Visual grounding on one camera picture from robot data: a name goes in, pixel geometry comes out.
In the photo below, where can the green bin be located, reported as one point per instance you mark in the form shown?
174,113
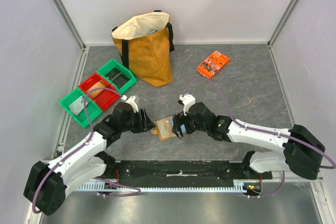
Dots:
115,64
92,108

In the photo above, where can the tan card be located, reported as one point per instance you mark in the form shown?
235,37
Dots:
96,89
164,128

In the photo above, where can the yellow leather card holder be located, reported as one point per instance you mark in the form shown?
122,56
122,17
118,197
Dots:
154,131

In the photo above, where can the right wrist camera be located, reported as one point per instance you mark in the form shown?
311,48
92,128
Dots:
187,100

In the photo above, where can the red bin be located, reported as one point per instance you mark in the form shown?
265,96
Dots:
103,98

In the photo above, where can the grey card in bin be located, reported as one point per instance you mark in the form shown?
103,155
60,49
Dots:
78,105

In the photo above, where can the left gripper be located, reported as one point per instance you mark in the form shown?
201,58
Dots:
144,125

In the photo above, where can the brown paper tote bag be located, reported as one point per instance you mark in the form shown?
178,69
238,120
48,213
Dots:
144,43

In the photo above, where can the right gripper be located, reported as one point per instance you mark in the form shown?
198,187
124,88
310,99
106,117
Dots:
179,124

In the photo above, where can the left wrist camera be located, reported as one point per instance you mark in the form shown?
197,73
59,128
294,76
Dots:
132,100

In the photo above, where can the green bin near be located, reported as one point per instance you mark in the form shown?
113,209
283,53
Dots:
92,108

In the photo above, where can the orange screw box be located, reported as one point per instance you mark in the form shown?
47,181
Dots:
213,64

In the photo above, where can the green bin far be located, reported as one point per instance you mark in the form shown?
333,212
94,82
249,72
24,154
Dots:
115,64

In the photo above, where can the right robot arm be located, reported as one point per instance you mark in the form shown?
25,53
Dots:
296,149

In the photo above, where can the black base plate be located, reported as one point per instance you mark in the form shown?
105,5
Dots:
133,169

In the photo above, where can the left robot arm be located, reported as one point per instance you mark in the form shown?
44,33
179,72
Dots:
49,184

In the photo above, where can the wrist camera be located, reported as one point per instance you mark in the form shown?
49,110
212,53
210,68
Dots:
187,100
132,100

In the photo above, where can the tan card in bin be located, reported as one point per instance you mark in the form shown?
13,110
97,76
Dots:
96,89

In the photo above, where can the slotted cable duct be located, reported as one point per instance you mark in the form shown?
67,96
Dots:
101,186

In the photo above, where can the black card in bin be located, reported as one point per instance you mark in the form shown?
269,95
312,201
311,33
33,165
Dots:
117,78

